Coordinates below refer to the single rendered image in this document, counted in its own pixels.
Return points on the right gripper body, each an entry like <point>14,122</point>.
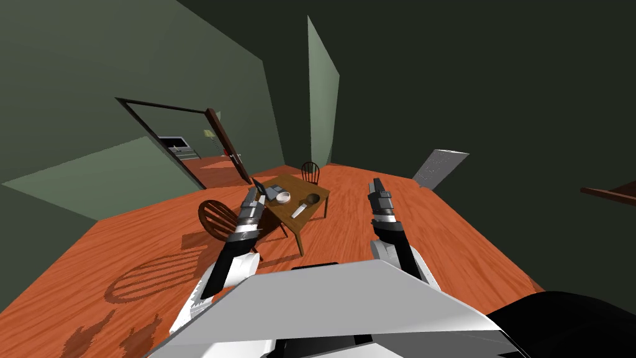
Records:
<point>382,204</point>

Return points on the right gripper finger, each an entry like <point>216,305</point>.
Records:
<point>371,188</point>
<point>380,185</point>

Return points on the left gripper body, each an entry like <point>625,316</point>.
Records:
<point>250,213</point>

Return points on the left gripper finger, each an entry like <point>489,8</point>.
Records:
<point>261,200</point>
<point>250,194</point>

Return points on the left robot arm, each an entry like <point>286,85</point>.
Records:
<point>226,271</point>

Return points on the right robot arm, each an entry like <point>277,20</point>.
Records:
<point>397,248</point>

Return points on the grey open laptop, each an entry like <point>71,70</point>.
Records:
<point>268,191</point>

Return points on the white bowl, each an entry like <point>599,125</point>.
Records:
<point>283,197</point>

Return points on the large dark wooden chair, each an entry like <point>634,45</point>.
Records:
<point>216,219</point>

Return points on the brown wooden table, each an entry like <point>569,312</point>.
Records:
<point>290,223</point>

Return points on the white flat oblong object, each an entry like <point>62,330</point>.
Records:
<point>299,210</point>

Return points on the brown bowl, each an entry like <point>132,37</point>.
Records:
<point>313,199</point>

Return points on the brown door leaf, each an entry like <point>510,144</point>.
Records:
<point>228,146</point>

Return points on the small dark wooden chair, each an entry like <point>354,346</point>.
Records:
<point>310,172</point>

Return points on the grey flat panel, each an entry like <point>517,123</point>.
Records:
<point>439,168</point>

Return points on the black and white appliance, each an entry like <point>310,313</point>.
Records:
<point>176,145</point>

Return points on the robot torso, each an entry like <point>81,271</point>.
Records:
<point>338,308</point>

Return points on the dark brown shelf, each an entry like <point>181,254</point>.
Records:
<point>613,195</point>

